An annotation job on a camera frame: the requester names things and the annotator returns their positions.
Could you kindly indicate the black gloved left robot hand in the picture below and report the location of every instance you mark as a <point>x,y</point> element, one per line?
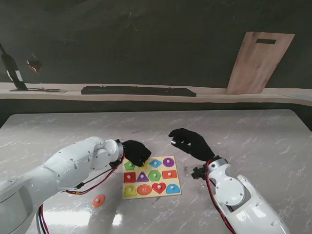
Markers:
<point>135,151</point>

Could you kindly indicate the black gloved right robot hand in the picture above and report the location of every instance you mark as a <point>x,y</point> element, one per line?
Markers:
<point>197,146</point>

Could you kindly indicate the green knobbed puzzle piece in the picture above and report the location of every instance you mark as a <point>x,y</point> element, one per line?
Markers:
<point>128,167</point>

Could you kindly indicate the yellow star puzzle piece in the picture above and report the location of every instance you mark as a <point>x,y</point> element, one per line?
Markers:
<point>144,166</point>

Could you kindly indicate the blue diamond puzzle piece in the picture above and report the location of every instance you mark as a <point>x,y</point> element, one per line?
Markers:
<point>154,164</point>

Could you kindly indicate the purple triangle puzzle piece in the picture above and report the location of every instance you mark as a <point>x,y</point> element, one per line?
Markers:
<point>141,179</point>

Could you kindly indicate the red square puzzle piece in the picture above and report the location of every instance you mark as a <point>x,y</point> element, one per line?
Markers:
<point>128,179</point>

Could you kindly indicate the purple circle puzzle piece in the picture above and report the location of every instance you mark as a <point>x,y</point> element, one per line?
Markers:
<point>167,164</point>

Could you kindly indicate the orange rectangle puzzle piece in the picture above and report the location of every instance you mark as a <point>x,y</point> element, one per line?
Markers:
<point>167,175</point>

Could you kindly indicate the yellow trapezoid puzzle piece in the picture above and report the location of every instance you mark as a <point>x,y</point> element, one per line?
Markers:
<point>130,192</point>

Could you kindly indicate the red heart puzzle piece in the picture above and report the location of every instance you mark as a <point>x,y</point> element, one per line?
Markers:
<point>157,189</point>

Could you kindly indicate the wooden shape puzzle board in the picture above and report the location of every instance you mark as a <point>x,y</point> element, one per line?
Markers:
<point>146,197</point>

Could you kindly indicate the blue dome puzzle piece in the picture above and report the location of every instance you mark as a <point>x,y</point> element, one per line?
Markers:
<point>172,190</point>

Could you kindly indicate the orange oval puzzle piece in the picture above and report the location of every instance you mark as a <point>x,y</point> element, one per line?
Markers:
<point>100,202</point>

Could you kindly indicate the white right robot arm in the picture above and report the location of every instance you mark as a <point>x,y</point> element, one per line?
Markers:
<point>241,202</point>

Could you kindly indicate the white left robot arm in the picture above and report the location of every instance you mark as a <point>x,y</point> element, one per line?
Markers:
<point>56,175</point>

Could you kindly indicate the wooden cutting board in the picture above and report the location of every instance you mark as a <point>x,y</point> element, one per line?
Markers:
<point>258,63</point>

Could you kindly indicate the long wooden shelf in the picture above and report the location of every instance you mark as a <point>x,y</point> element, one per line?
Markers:
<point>156,98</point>

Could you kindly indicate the black keyboard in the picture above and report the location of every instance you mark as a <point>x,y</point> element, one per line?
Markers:
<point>136,90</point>

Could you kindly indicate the thin flat wooden plate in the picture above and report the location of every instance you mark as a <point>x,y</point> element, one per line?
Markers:
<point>48,91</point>

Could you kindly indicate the black bottle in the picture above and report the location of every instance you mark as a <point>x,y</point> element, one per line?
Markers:
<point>12,68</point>

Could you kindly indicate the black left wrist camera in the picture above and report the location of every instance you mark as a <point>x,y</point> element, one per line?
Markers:
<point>115,163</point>

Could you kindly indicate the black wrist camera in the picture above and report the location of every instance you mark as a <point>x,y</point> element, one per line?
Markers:
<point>115,163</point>
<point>200,172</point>

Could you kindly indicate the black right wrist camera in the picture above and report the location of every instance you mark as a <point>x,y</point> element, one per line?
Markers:
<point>200,172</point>

